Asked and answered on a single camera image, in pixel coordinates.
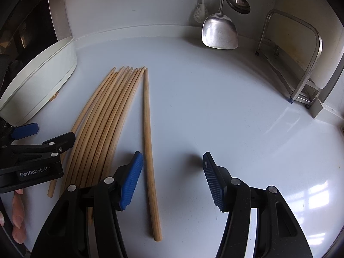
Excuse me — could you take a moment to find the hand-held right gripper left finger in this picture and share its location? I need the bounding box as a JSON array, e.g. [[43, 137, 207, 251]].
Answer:
[[31, 151, 144, 258]]

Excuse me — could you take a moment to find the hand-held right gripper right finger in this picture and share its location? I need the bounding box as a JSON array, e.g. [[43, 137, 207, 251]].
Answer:
[[202, 152, 313, 258]]

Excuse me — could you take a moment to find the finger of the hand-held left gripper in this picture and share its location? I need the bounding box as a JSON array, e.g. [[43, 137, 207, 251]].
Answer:
[[8, 132, 76, 166], [0, 123, 39, 147]]

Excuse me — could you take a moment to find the bundle of wooden chopsticks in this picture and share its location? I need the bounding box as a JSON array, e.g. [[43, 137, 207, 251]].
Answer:
[[48, 66, 146, 225]]

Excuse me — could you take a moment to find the wooden chopstick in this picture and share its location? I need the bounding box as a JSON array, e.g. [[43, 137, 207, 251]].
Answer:
[[144, 68, 163, 242]]

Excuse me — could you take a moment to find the person's left hand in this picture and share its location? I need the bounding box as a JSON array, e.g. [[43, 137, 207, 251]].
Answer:
[[0, 189, 27, 244]]

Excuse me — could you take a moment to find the white plastic basin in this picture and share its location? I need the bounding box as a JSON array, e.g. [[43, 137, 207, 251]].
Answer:
[[0, 36, 77, 126]]

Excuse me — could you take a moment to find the metal spatula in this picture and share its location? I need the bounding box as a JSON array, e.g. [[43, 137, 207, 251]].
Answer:
[[202, 0, 239, 50]]

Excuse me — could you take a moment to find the stainless steel rack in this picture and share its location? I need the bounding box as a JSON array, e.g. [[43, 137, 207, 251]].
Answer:
[[255, 9, 323, 110]]

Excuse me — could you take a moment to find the white scrubbing brush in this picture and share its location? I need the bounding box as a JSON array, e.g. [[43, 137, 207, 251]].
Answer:
[[192, 0, 209, 23]]

